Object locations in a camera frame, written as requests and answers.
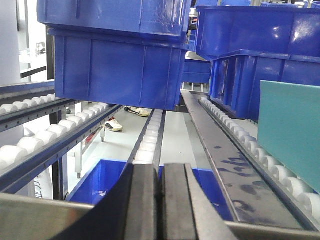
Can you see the white sneaker near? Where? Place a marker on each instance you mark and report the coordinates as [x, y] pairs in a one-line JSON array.
[[113, 125]]

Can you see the upper right stacked blue bin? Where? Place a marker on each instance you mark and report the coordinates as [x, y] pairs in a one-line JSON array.
[[277, 30]]

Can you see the white sneaker far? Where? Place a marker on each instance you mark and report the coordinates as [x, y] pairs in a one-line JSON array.
[[141, 112]]

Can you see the lower right stacked blue bin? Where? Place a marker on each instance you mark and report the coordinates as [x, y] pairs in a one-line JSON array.
[[236, 76]]

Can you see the blue bin below rollers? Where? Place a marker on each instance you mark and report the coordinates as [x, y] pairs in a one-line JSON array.
[[101, 178]]

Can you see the middle white roller track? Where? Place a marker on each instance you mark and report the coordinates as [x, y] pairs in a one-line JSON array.
[[148, 147]]

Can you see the light teal plastic bin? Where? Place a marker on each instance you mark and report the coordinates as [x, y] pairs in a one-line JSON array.
[[289, 127]]

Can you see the white sneaker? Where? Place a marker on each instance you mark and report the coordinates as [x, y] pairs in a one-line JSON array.
[[141, 112], [113, 125]]

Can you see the stacked blue bin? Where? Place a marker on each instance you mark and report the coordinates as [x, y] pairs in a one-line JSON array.
[[277, 30], [236, 76], [114, 69], [164, 20]]

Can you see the steel front shelf beam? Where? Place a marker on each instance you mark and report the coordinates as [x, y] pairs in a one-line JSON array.
[[24, 218]]

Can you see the distant blue bin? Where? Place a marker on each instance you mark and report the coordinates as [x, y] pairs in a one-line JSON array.
[[196, 71]]

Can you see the lower left stacked blue bin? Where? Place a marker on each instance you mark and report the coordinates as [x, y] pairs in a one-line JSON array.
[[114, 69]]

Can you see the white roller track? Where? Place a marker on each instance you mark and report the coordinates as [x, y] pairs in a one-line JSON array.
[[292, 189], [148, 147], [21, 163]]

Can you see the right white roller track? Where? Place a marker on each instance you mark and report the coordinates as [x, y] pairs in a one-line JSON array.
[[292, 189]]

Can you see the upper left stacked blue bin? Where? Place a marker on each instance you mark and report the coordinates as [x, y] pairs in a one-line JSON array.
[[164, 20]]

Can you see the left white roller track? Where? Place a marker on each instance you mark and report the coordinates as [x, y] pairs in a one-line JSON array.
[[21, 163]]

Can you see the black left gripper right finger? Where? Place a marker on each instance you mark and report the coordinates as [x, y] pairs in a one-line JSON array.
[[187, 214]]

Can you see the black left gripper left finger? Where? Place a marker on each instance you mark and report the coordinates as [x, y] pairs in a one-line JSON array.
[[127, 212]]

